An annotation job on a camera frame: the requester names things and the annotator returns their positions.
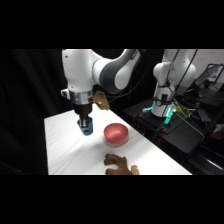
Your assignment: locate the black monitor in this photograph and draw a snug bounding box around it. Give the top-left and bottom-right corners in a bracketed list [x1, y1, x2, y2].
[194, 63, 224, 90]

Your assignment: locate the pink bowl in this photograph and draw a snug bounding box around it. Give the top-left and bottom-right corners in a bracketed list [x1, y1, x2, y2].
[103, 122, 130, 147]

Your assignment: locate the black curtain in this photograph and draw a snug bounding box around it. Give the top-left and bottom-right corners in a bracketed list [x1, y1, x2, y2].
[0, 49, 164, 176]

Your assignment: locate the black robot stand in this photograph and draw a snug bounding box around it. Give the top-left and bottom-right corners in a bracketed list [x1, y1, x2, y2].
[122, 97, 224, 176]

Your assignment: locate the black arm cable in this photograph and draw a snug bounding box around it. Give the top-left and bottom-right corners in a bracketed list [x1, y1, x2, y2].
[106, 49, 158, 103]

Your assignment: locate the yellow cable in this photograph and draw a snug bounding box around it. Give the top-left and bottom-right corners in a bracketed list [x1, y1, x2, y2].
[171, 96, 198, 120]

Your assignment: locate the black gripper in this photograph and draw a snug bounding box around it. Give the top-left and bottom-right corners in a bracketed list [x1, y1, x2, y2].
[73, 102, 95, 132]

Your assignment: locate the brown plush toy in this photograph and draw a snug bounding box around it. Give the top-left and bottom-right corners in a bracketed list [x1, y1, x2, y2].
[103, 153, 141, 176]

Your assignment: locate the gold wrist camera mount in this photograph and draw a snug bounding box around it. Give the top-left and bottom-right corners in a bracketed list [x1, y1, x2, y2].
[92, 90, 111, 112]

